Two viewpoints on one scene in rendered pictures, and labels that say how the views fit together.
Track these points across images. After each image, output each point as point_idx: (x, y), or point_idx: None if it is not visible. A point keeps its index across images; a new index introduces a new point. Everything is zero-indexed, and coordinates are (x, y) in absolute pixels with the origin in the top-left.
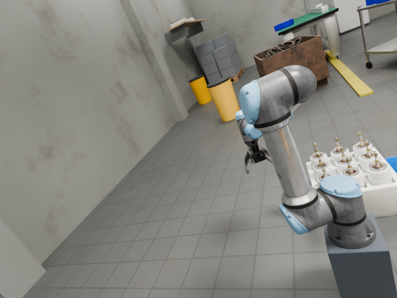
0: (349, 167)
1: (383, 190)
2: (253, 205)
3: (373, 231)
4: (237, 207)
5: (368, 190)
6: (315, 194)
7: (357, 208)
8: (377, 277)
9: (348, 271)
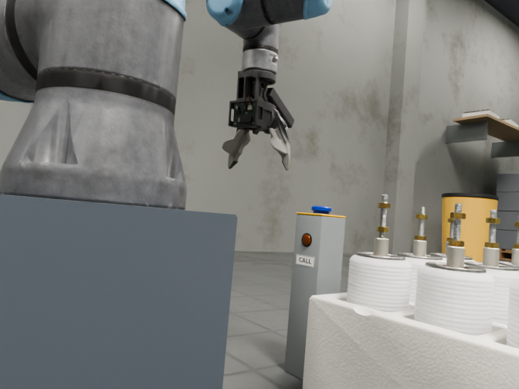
0: (451, 244)
1: (518, 367)
2: (267, 324)
3: (77, 158)
4: (243, 314)
5: (458, 339)
6: None
7: (66, 7)
8: None
9: None
